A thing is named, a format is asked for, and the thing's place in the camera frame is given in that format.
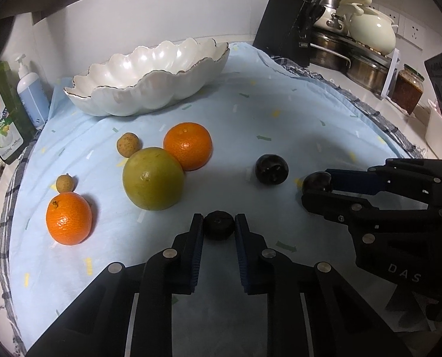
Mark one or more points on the checkered dish towel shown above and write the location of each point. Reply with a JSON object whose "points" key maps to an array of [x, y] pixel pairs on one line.
{"points": [[6, 227]]}

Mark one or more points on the small lidded steel pot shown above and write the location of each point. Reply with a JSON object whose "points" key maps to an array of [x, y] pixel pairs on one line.
{"points": [[330, 18]]}

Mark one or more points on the white wall outlet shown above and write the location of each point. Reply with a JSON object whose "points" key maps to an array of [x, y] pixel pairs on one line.
{"points": [[413, 31]]}

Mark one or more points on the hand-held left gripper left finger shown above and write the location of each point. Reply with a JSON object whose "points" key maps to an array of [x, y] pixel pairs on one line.
{"points": [[195, 253]]}

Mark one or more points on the blue pump bottle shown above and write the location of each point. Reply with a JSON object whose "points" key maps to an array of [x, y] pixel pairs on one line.
{"points": [[33, 96]]}

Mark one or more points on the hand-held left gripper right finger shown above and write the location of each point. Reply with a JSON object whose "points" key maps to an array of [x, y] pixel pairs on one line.
{"points": [[243, 256]]}

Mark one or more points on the brown longan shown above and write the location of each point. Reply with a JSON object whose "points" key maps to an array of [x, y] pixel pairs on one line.
{"points": [[128, 145], [65, 184]]}

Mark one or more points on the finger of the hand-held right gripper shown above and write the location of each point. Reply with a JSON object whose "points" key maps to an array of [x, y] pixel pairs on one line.
{"points": [[329, 206], [358, 180]]}

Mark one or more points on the cream ceramic pot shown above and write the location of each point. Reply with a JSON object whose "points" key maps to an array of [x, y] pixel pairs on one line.
{"points": [[373, 29]]}

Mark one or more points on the dark purple plum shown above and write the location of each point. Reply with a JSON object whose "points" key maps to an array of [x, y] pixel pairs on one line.
{"points": [[271, 169], [218, 224], [316, 183]]}

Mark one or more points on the light blue patterned cloth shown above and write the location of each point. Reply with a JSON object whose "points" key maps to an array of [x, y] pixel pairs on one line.
{"points": [[280, 119]]}

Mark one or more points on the white pot rack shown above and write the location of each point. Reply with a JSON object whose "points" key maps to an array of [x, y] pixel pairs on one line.
{"points": [[392, 74]]}

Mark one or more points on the large green citrus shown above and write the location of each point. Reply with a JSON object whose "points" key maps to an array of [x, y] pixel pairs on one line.
{"points": [[153, 180]]}

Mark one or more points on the orange mandarin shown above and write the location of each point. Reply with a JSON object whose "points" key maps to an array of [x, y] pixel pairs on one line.
{"points": [[187, 146], [69, 218]]}

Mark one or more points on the white scalloped ceramic bowl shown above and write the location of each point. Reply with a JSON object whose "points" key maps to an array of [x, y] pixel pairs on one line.
{"points": [[150, 59]]}

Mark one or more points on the glass jar of red sauce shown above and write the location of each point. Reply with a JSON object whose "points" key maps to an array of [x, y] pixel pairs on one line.
{"points": [[407, 89]]}

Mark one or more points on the green dish soap bottle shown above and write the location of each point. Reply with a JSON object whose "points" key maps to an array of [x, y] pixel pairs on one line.
{"points": [[1, 119]]}

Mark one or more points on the black knife block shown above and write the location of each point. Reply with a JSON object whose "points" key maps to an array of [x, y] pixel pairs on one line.
{"points": [[280, 26]]}

